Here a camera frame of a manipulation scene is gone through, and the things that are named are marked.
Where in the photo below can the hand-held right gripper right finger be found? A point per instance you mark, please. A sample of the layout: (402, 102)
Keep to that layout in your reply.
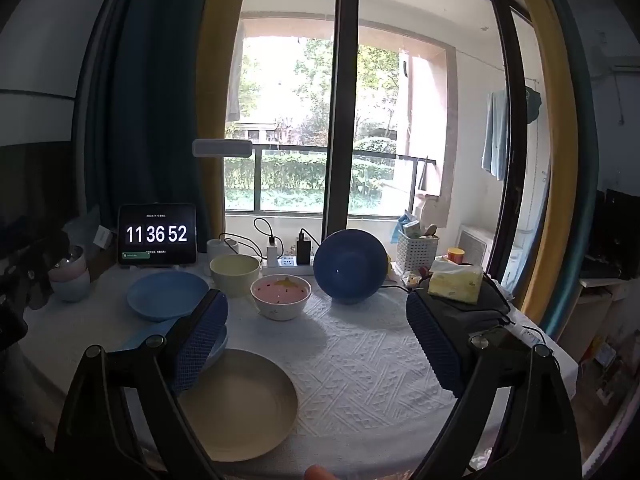
(435, 347)

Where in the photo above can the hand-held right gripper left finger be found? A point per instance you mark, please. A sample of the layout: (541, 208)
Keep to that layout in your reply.
(200, 342)

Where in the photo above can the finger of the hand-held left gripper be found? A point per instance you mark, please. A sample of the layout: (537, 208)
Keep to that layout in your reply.
(32, 280)

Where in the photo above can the light blue plate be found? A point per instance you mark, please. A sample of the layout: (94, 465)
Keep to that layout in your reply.
(145, 332)
(165, 295)

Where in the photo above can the cream bowl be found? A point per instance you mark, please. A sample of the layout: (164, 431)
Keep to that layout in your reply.
(232, 280)

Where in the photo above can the beige plate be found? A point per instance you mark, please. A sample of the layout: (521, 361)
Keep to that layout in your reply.
(240, 405)

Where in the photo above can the pink speckled bowl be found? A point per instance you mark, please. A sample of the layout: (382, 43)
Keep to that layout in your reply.
(280, 294)

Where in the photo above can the dark blue plate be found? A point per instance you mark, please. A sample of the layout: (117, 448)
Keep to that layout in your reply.
(350, 266)

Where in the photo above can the person's right hand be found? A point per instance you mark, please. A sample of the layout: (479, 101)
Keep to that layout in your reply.
(318, 473)

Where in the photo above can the small pink bowl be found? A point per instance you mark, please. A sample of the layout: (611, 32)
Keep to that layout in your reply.
(65, 262)

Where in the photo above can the small white bowl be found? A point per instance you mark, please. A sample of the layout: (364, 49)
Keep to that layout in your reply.
(72, 290)

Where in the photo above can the dark grey towel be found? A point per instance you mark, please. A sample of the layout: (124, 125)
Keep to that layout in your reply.
(480, 312)

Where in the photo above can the yellow tissue pack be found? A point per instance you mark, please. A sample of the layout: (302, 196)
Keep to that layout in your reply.
(455, 282)

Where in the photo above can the small snack packet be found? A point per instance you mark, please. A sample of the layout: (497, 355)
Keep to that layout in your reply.
(412, 278)

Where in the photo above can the small white box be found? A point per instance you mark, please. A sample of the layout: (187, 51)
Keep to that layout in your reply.
(101, 237)

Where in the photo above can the white textured tablecloth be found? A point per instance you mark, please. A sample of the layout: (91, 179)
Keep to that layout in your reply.
(350, 360)

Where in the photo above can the orange lidded can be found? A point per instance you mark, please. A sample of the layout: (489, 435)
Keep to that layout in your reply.
(454, 256)

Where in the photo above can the white cylindrical device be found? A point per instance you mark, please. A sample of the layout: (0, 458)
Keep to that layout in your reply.
(217, 250)

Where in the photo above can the white plastic basket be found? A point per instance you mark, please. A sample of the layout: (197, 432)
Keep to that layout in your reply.
(415, 255)

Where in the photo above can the white outdoor appliance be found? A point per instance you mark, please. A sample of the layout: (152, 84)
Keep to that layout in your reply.
(475, 244)

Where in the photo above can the black tablet with clock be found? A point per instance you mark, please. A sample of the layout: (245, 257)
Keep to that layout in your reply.
(155, 235)

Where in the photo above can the white power strip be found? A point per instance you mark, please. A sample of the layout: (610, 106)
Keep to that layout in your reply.
(287, 263)

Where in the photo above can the cream carton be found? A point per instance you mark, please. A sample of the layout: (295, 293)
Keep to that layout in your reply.
(417, 230)

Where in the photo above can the blue plastic bag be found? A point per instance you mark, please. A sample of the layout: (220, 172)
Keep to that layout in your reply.
(402, 226)

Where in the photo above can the black charger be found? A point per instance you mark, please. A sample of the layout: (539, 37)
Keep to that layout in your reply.
(303, 250)

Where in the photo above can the cardboard box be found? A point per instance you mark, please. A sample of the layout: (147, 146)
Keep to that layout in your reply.
(427, 206)

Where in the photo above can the balcony railing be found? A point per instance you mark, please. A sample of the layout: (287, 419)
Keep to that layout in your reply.
(257, 175)

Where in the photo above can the grey lamp head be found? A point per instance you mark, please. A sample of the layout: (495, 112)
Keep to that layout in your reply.
(222, 148)

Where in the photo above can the black monitor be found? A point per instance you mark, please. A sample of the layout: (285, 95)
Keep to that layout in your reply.
(620, 230)

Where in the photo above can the light blue hanging garment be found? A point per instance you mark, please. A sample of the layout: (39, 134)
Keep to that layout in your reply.
(495, 135)

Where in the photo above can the teal curtain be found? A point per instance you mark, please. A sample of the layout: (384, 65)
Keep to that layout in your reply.
(582, 160)
(140, 85)

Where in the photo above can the grey hanging cloth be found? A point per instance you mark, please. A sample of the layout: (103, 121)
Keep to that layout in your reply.
(235, 85)

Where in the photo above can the yellow curtain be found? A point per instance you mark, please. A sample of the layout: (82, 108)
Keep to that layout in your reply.
(547, 110)
(220, 60)

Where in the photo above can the dark teal hanging garment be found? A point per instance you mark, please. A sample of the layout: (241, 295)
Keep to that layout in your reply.
(532, 102)

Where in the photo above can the dark sliding door frame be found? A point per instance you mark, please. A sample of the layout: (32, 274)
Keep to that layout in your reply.
(340, 95)

